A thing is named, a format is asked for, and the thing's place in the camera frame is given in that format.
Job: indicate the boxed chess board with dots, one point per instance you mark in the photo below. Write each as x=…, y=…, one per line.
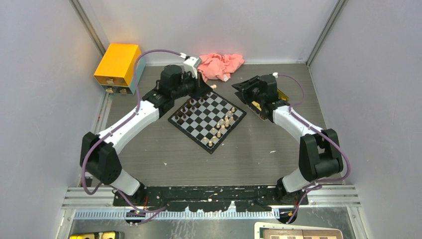
x=281, y=231

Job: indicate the pink crumpled cloth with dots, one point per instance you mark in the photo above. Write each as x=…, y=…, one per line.
x=219, y=67

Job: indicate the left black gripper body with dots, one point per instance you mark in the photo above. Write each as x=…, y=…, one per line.
x=191, y=86

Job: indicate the gold tin tray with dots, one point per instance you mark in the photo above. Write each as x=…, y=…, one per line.
x=264, y=104

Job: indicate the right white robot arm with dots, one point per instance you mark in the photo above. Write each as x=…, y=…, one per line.
x=319, y=154

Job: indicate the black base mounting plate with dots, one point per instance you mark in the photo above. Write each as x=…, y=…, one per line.
x=251, y=198

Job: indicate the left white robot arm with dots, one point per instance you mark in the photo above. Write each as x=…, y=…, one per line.
x=99, y=152

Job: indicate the black white chess board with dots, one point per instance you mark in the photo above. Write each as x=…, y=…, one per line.
x=196, y=118

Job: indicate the yellow teal drawer box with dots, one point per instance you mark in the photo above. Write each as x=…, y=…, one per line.
x=117, y=72

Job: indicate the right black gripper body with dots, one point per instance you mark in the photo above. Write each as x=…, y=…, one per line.
x=250, y=92

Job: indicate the yellow object at edge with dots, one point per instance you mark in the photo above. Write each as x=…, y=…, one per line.
x=97, y=235

